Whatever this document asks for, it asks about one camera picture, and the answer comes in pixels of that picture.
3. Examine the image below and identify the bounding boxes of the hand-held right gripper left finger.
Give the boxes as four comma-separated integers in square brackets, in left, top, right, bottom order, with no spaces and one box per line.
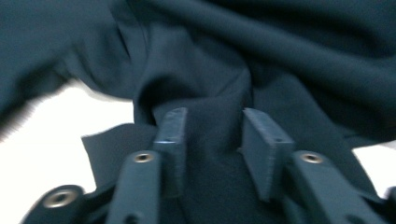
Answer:
[106,106,189,224]

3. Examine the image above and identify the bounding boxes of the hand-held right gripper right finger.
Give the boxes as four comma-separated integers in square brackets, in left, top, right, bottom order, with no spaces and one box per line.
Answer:
[242,106,387,224]

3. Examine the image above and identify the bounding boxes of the black shorts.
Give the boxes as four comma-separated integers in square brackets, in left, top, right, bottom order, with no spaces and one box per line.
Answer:
[0,0,396,224]

